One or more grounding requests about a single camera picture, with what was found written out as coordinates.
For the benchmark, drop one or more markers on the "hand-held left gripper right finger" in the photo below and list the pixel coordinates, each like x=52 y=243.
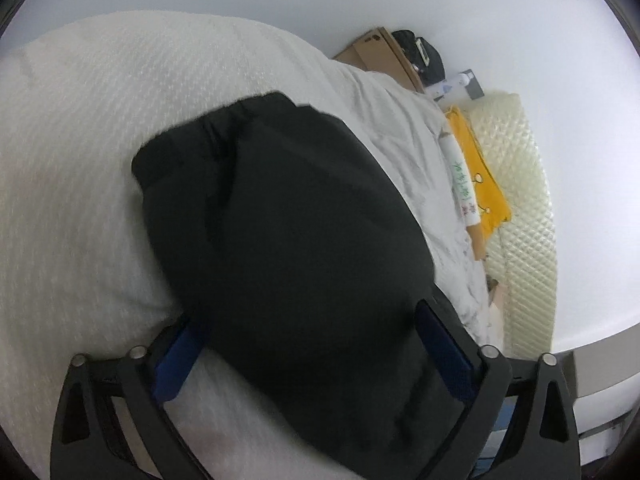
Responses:
x=447 y=345

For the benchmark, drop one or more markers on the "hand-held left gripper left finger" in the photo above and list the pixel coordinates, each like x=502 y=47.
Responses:
x=172 y=360

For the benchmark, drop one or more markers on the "black pants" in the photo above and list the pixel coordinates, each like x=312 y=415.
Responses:
x=295 y=280

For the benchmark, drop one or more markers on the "cream quilted mattress pad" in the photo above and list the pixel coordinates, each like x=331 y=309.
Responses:
x=520 y=220

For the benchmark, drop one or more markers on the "white printed tube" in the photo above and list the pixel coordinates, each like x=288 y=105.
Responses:
x=462 y=180

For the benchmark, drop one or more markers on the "white wrinkled bed sheet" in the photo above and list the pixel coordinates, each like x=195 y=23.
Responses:
x=425 y=180

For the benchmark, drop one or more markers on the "yellow cloth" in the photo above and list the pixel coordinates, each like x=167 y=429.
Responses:
x=475 y=170

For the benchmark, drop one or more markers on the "white textured blanket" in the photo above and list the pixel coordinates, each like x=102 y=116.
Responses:
x=100 y=170

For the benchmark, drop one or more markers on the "white spray bottle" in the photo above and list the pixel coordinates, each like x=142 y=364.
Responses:
x=450 y=86

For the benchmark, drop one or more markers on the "black bag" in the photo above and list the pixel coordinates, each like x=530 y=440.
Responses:
x=420 y=55

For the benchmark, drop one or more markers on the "brown cardboard box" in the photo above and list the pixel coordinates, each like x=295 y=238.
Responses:
x=382 y=57

